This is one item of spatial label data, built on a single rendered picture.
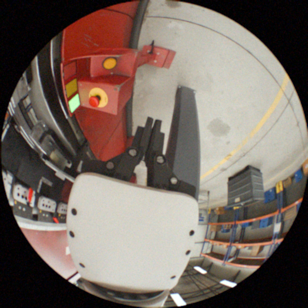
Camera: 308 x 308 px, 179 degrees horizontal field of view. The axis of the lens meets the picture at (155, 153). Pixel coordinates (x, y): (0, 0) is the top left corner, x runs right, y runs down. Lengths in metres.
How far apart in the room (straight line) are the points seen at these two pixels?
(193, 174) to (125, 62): 0.47
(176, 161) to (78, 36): 0.66
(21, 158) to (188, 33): 1.65
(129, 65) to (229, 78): 0.93
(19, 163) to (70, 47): 0.93
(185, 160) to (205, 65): 0.84
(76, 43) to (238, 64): 1.11
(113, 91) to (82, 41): 0.31
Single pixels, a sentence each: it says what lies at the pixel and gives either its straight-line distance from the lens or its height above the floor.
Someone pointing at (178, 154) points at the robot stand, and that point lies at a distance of 0.47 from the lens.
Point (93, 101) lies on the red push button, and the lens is 0.33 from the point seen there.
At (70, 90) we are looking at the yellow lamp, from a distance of 0.36.
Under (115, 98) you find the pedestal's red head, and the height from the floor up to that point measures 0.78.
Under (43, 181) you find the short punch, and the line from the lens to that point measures 0.67.
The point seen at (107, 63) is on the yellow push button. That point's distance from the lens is 0.35.
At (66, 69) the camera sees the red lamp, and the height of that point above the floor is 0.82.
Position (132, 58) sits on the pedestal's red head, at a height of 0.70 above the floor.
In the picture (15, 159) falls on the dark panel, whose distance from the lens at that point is 1.10.
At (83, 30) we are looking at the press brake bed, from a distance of 0.52.
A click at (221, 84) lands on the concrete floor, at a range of 1.12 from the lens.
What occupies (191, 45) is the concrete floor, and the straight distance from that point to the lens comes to 1.02.
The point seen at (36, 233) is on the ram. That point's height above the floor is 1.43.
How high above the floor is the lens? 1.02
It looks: 32 degrees down
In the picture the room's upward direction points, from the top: 165 degrees counter-clockwise
